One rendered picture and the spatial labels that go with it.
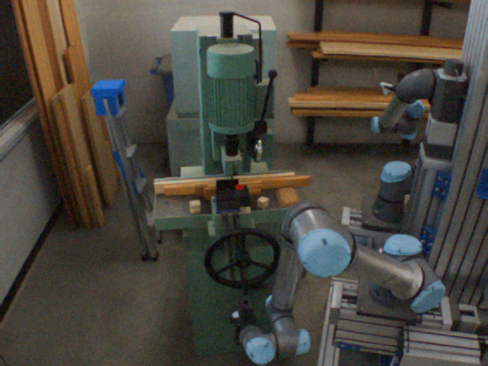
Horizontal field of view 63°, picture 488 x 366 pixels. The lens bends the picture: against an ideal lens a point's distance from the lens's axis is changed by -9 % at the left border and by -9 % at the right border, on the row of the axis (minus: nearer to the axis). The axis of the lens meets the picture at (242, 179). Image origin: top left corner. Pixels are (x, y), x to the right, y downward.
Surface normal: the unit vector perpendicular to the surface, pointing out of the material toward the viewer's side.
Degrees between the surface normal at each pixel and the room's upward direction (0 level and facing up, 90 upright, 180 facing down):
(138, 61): 90
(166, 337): 0
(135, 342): 0
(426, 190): 90
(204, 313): 90
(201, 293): 90
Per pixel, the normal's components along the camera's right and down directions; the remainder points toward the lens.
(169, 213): 0.00, -0.86
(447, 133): -0.26, 0.50
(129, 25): 0.00, 0.51
